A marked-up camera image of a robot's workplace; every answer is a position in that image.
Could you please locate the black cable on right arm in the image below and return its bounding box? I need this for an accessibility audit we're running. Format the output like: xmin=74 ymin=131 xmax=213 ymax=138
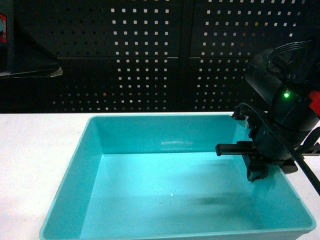
xmin=234 ymin=102 xmax=320 ymax=196

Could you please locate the teal plastic bin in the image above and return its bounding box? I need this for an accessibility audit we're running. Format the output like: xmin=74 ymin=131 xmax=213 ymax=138
xmin=39 ymin=114 xmax=316 ymax=240

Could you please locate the black perforated back panel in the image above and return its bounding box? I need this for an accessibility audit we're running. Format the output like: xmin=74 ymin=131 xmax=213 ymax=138
xmin=0 ymin=0 xmax=320 ymax=113

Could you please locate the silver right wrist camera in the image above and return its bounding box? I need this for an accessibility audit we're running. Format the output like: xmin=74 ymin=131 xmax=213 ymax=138
xmin=231 ymin=111 xmax=249 ymax=129

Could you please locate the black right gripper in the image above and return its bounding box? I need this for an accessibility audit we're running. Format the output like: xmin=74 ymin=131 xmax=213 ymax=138
xmin=215 ymin=110 xmax=320 ymax=182

